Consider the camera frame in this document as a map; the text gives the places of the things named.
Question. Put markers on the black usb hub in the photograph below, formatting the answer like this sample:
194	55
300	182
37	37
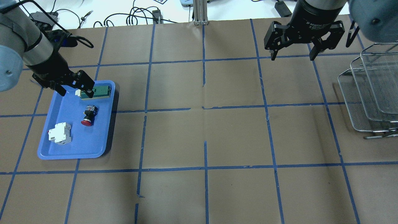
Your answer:
40	18

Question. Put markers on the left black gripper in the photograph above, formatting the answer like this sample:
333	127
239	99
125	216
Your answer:
49	66

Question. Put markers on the white circuit breaker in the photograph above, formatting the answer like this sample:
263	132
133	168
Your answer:
60	134

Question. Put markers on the wire mesh shelf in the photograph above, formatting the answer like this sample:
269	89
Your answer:
370	92

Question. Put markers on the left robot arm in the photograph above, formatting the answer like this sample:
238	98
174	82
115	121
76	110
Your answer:
23	43

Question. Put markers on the blue plastic tray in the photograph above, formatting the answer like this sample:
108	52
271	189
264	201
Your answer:
86	142

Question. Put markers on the red push button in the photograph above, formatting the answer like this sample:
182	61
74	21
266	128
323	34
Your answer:
90	113

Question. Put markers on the black power adapter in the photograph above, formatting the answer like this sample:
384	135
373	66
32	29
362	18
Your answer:
282	9

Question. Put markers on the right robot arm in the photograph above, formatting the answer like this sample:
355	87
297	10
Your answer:
377	19

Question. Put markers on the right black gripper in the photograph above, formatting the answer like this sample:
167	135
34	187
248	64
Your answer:
314	19

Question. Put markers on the aluminium frame post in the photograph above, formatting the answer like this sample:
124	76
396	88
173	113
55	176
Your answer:
200	12

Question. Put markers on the green terminal block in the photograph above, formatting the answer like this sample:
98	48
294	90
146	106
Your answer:
98	91

